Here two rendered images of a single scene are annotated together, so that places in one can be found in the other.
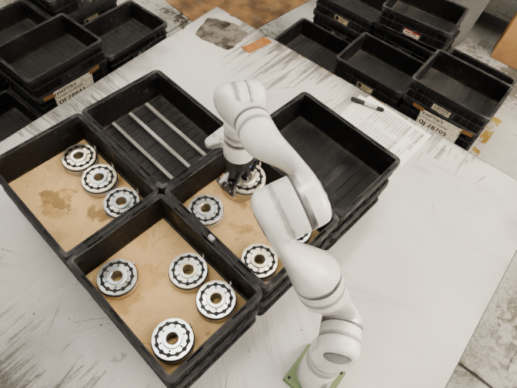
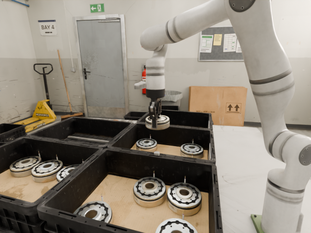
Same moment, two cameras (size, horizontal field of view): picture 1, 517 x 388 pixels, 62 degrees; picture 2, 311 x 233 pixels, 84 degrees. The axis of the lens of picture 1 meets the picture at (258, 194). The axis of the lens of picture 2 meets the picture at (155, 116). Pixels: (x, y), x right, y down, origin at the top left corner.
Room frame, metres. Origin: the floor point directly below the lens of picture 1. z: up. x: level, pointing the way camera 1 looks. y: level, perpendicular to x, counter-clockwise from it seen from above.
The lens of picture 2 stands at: (0.02, 0.32, 1.24)
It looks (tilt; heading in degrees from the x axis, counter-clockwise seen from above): 17 degrees down; 337
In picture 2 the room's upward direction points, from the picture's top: straight up
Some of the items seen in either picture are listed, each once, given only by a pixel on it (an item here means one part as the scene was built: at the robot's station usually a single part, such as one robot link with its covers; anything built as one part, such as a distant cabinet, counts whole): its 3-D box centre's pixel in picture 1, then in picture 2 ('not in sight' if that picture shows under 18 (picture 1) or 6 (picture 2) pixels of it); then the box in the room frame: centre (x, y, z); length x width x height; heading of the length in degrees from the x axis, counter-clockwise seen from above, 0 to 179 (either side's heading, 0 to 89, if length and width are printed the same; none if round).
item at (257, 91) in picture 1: (244, 112); (156, 52); (0.64, 0.05, 1.27); 0.09 x 0.07 x 0.15; 113
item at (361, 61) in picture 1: (372, 85); not in sight; (1.88, -0.55, 0.31); 0.40 x 0.30 x 0.34; 57
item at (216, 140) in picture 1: (233, 138); (150, 80); (0.65, 0.07, 1.17); 0.11 x 0.09 x 0.06; 55
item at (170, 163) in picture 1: (161, 136); (86, 140); (0.88, 0.33, 0.87); 0.40 x 0.30 x 0.11; 52
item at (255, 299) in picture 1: (165, 278); (141, 185); (0.39, 0.20, 0.92); 0.40 x 0.30 x 0.02; 52
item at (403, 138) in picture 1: (382, 127); not in sight; (1.20, -0.45, 0.70); 0.33 x 0.23 x 0.01; 57
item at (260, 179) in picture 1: (246, 177); (157, 119); (0.66, 0.04, 1.01); 0.10 x 0.10 x 0.01
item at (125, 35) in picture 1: (125, 53); not in sight; (1.88, 0.83, 0.31); 0.40 x 0.30 x 0.34; 147
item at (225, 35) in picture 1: (220, 31); not in sight; (1.65, 0.26, 0.71); 0.22 x 0.19 x 0.01; 57
